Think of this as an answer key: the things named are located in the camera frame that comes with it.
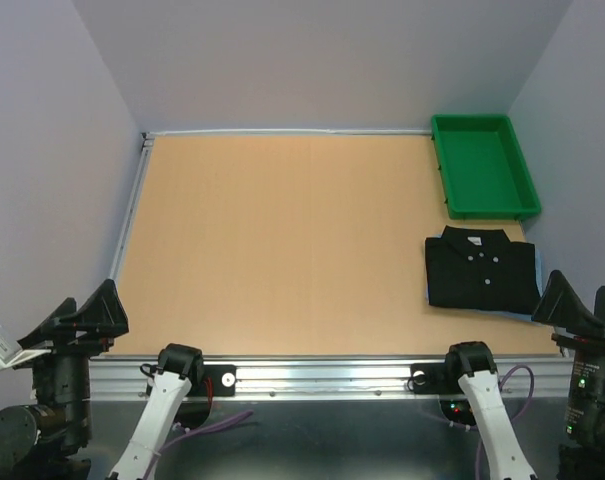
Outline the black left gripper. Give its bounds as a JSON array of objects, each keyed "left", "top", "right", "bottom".
[{"left": 12, "top": 269, "right": 133, "bottom": 436}]

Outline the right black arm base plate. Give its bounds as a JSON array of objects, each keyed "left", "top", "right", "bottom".
[{"left": 407, "top": 362, "right": 497, "bottom": 395}]

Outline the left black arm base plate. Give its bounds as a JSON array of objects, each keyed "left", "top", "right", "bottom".
[{"left": 187, "top": 364, "right": 237, "bottom": 398}]

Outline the front aluminium rail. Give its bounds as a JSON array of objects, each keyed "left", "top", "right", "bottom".
[{"left": 89, "top": 355, "right": 578, "bottom": 402}]

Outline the black long sleeve shirt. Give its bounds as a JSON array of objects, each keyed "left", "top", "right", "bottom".
[{"left": 424, "top": 226, "right": 541, "bottom": 316}]

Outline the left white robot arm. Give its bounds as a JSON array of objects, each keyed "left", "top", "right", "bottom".
[{"left": 0, "top": 279, "right": 205, "bottom": 479}]

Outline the green plastic bin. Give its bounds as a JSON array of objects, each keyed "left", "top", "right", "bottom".
[{"left": 431, "top": 114, "right": 541, "bottom": 221}]

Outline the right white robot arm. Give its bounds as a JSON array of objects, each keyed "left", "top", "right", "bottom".
[{"left": 442, "top": 270, "right": 605, "bottom": 479}]

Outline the light blue shirt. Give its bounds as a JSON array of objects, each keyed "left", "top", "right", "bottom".
[{"left": 425, "top": 249, "right": 541, "bottom": 321}]

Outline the aluminium table frame rail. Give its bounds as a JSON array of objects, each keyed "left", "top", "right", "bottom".
[{"left": 109, "top": 132, "right": 155, "bottom": 282}]

